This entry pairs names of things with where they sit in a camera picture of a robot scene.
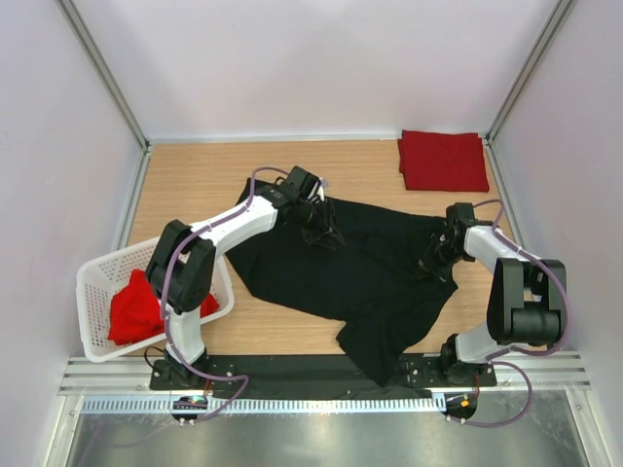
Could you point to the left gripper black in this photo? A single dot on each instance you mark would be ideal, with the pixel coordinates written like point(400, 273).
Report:
point(326, 232)

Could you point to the folded dark red t shirt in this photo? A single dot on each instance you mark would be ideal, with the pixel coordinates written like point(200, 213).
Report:
point(432, 161)

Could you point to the black t shirt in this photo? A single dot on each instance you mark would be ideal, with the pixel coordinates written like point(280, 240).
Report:
point(372, 283)

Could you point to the white slotted cable duct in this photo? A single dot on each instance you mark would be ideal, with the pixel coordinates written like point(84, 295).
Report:
point(195, 405)

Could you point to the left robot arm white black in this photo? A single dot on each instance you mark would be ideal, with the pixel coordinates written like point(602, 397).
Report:
point(181, 267)

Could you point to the bright red t shirt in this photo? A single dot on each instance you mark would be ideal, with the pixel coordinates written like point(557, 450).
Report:
point(134, 313)

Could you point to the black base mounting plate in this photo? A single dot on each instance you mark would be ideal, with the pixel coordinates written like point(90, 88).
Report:
point(335, 377)

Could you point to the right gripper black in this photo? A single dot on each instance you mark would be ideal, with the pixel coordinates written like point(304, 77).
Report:
point(427, 266)

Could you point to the white plastic laundry basket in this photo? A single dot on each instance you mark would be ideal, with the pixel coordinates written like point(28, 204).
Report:
point(100, 279)

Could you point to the aluminium frame rail front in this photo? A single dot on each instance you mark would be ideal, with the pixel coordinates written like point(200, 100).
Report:
point(561, 371)

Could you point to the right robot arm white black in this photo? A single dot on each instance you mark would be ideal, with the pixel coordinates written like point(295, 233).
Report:
point(528, 303)

